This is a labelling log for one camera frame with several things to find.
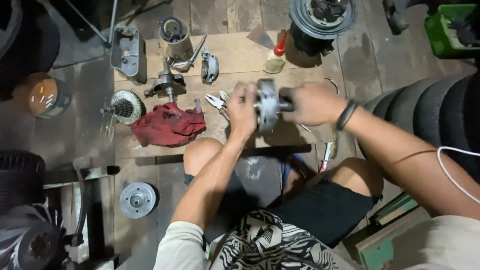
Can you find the person's right hand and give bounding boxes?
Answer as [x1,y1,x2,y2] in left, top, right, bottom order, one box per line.
[279,82,349,127]

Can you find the person's left hand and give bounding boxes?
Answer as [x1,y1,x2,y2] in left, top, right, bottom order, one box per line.
[226,82,259,140]

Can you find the grey metal clutch assembly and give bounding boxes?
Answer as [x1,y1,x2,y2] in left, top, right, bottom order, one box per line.
[253,78,294,133]

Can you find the wooden work board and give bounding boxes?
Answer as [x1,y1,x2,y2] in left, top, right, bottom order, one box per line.
[113,30,331,160]

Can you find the small curved metal cover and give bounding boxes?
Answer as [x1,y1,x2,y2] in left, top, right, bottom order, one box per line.
[201,49,220,85]

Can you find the oil bottle with red cap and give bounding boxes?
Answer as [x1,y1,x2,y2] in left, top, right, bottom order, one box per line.
[263,31,289,74]

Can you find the black wristband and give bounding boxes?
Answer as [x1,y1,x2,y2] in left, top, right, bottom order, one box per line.
[336,100,358,131]

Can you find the metal scraper blade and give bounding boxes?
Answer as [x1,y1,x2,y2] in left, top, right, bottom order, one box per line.
[246,25,276,50]

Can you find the metal wrench tool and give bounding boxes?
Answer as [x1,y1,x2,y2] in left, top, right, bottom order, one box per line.
[171,35,208,73]

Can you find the blue sandal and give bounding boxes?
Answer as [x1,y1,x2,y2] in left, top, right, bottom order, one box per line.
[280,153,312,188]

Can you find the metal crankshaft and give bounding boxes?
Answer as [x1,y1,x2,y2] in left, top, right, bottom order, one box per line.
[144,56,187,104]

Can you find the red cloth rag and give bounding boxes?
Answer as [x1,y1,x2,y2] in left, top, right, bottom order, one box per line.
[130,103,207,148]

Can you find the large round engine assembly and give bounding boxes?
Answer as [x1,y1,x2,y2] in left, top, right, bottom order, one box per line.
[289,0,358,58]

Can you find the beige cylinder with parts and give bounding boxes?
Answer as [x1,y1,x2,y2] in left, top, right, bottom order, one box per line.
[158,16,194,61]

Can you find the person's black shorts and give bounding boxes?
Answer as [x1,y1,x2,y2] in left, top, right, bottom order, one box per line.
[184,172,383,248]

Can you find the toothed clutch gear basket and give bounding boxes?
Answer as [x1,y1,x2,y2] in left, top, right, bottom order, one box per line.
[100,89,147,126]

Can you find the grey engine cover casting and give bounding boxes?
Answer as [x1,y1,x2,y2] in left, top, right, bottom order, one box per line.
[110,26,147,84]

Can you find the stack of black tyres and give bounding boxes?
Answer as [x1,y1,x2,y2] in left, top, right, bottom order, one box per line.
[356,72,480,181]

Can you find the patterned black white shirt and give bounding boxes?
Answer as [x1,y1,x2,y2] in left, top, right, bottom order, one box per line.
[208,209,357,270]

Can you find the round silver clutch hub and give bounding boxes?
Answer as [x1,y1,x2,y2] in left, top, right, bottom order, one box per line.
[119,182,161,220]

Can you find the metal stand rods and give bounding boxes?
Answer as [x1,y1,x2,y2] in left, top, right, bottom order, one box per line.
[64,0,119,49]

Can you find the green wooden bench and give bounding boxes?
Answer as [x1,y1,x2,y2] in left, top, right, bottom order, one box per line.
[355,192,432,270]

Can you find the green plastic crate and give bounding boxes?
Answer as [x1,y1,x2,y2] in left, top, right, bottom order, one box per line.
[424,4,480,60]

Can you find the black kick starter lever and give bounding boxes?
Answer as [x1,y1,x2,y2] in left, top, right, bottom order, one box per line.
[70,156,94,247]

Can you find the round tin with sand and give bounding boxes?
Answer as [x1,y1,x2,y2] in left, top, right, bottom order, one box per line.
[13,72,73,119]

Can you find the black motorcycle tyre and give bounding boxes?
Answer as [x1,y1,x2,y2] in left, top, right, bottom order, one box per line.
[0,0,61,94]

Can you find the pliers with white handles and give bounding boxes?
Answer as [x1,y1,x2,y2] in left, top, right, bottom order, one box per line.
[205,91,232,123]

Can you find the thin metal ring clip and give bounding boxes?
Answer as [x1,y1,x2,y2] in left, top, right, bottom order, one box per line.
[325,77,340,95]

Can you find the wire brush with red handle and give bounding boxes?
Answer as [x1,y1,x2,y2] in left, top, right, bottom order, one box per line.
[319,131,340,173]

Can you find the white cable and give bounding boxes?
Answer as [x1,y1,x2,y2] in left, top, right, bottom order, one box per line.
[436,146,480,205]

